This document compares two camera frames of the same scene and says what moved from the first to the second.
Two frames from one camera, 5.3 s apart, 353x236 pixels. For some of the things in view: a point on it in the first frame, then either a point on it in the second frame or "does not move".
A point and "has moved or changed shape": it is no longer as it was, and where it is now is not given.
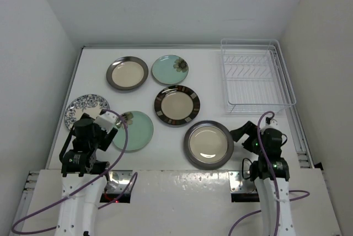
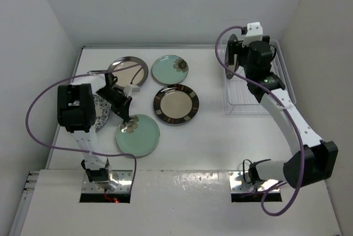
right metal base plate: (238, 184) does not move
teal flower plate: (140, 132) has moved or changed shape
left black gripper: (106, 138) -> (117, 110)
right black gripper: (250, 129) -> (235, 48)
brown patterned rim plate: (176, 105) does not move
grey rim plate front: (208, 145) -> (230, 74)
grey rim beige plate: (127, 73) does not move
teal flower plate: (170, 69) does not move
